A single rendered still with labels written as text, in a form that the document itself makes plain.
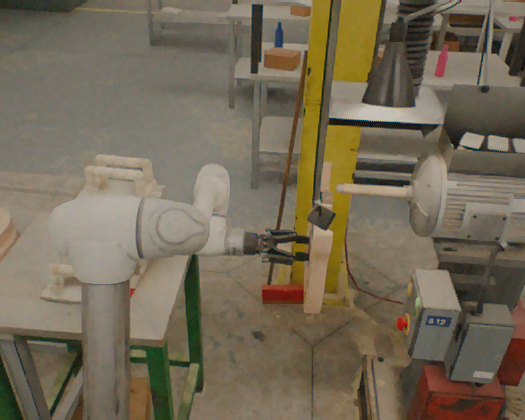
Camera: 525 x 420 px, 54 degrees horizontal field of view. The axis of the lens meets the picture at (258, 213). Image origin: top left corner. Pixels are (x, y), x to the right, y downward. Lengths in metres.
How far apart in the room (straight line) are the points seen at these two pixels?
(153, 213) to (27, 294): 0.80
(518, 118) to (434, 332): 0.65
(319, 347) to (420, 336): 1.33
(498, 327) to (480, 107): 0.66
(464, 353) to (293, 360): 1.11
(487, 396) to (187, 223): 1.28
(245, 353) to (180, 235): 1.75
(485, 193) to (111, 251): 1.01
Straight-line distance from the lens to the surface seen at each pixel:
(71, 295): 1.71
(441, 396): 1.92
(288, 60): 3.62
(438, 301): 1.46
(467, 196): 1.55
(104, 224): 1.07
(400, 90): 1.33
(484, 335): 1.76
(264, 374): 2.64
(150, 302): 1.65
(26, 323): 1.69
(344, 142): 2.49
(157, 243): 1.04
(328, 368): 2.70
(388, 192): 1.59
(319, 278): 1.52
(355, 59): 2.35
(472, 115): 1.62
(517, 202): 1.58
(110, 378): 1.20
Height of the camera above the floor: 2.06
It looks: 34 degrees down
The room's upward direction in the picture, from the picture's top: 2 degrees clockwise
